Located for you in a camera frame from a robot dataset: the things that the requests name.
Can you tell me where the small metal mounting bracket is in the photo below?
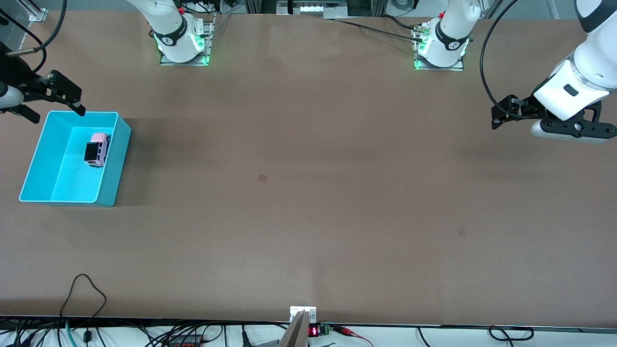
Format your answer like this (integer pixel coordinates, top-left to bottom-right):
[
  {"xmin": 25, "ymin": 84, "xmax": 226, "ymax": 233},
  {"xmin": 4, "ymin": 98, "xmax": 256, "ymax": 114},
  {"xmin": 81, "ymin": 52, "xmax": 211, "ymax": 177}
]
[{"xmin": 289, "ymin": 306, "xmax": 318, "ymax": 324}]

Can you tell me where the black coiled cable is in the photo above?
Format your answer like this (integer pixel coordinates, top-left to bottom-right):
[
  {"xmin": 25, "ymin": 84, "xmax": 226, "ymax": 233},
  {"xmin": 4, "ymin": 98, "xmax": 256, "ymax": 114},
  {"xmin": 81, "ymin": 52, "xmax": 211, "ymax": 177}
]
[{"xmin": 488, "ymin": 326, "xmax": 535, "ymax": 342}]

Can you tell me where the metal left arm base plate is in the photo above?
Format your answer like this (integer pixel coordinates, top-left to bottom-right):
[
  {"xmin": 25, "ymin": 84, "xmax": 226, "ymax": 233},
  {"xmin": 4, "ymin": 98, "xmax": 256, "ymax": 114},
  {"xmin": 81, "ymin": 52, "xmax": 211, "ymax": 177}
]
[{"xmin": 413, "ymin": 22, "xmax": 466, "ymax": 72}]

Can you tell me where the aluminium frame with lights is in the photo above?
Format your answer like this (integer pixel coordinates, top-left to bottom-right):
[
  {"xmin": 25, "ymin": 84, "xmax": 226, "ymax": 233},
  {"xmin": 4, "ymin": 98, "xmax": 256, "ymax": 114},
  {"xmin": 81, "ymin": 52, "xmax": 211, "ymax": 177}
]
[{"xmin": 275, "ymin": 0, "xmax": 349, "ymax": 20}]

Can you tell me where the red clip lead wire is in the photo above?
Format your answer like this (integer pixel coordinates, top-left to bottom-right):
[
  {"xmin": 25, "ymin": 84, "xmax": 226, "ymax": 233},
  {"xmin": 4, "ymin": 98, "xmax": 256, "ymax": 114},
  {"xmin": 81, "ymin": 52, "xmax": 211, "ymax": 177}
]
[{"xmin": 332, "ymin": 325, "xmax": 376, "ymax": 347}]

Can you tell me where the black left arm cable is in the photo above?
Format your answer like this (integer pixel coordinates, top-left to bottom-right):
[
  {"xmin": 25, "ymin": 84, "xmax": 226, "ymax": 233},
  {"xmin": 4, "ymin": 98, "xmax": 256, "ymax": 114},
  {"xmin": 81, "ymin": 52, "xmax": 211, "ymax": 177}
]
[{"xmin": 479, "ymin": 0, "xmax": 523, "ymax": 121}]

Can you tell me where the aluminium bar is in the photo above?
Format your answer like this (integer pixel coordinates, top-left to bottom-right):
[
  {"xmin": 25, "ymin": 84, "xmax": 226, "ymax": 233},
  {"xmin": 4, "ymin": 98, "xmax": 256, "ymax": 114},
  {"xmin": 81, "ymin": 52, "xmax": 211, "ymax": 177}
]
[{"xmin": 278, "ymin": 310, "xmax": 310, "ymax": 347}]

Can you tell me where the pink toy jeep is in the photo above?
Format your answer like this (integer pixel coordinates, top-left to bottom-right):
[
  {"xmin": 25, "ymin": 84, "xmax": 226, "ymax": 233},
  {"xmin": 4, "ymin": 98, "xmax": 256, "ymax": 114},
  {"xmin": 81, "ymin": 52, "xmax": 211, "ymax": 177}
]
[{"xmin": 83, "ymin": 133, "xmax": 111, "ymax": 168}]

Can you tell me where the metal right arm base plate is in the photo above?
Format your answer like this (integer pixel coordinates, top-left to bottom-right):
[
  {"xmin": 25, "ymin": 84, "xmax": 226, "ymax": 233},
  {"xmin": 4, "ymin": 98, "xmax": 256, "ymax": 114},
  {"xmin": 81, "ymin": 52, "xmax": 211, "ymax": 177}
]
[{"xmin": 159, "ymin": 13, "xmax": 216, "ymax": 67}]

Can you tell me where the black table cable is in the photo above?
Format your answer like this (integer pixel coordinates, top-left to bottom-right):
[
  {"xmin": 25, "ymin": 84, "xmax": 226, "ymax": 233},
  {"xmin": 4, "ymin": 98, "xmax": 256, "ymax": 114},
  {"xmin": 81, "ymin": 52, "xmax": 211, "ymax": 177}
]
[{"xmin": 322, "ymin": 13, "xmax": 427, "ymax": 43}]

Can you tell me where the thin black looped cable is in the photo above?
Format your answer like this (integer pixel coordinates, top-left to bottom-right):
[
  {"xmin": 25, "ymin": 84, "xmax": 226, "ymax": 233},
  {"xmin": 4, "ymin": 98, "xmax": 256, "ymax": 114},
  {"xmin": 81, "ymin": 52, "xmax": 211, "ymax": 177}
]
[{"xmin": 60, "ymin": 273, "xmax": 108, "ymax": 344}]

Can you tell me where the teal plastic bin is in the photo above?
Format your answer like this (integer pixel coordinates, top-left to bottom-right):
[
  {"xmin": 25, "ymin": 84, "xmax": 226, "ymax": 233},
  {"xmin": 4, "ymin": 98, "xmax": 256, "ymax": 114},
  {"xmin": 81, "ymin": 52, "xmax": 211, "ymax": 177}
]
[{"xmin": 18, "ymin": 110, "xmax": 132, "ymax": 208}]

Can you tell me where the black power strip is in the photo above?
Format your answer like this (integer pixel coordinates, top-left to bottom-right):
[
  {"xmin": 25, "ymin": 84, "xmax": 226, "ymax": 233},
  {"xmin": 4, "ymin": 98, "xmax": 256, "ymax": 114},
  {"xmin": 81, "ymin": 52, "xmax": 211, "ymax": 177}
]
[{"xmin": 166, "ymin": 336, "xmax": 205, "ymax": 347}]

